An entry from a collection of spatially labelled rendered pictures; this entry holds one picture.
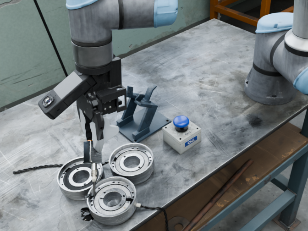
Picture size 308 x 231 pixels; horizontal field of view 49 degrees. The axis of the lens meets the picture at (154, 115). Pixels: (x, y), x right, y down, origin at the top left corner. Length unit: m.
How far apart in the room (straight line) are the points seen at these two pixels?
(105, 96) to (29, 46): 1.72
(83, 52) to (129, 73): 0.56
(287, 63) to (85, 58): 0.47
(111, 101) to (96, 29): 0.17
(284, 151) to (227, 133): 0.38
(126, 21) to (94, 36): 0.06
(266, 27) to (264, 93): 0.19
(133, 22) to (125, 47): 2.11
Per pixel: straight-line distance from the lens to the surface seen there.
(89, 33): 0.61
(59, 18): 2.40
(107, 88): 0.70
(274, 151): 1.24
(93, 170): 0.76
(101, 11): 0.60
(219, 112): 0.98
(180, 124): 0.83
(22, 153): 0.97
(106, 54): 0.64
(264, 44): 0.94
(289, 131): 1.33
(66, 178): 0.82
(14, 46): 2.34
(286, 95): 1.02
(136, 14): 0.61
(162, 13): 0.63
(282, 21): 0.94
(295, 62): 0.84
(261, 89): 1.00
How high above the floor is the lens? 1.42
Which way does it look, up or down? 39 degrees down
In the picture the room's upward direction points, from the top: 6 degrees counter-clockwise
